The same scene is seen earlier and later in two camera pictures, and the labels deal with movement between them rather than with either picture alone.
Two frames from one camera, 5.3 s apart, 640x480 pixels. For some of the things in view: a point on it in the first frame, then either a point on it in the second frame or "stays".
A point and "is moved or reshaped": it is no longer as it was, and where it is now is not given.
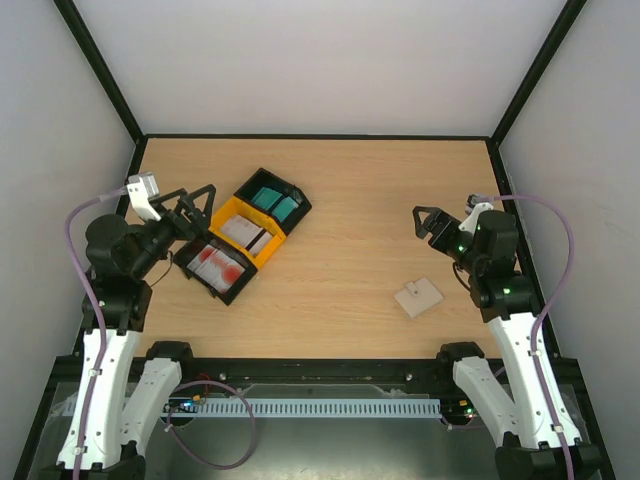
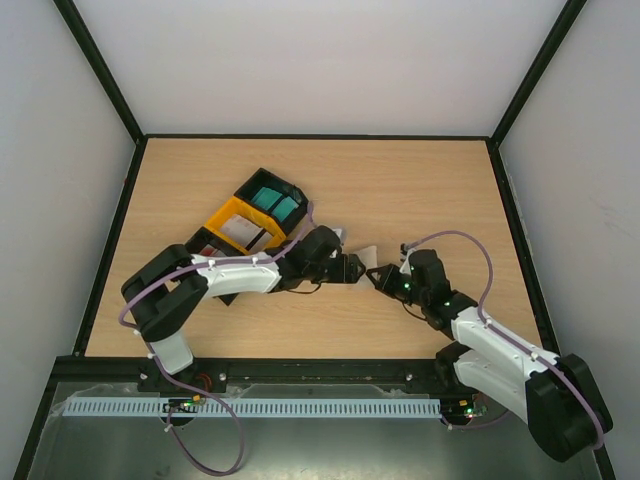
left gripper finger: [210, 191] → [356, 269]
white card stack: [244, 232] stays
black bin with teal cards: [276, 195] stays
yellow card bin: [236, 206] stays
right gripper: [439, 228] → [390, 280]
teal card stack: [266, 197] stays
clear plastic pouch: [418, 297] is moved or reshaped
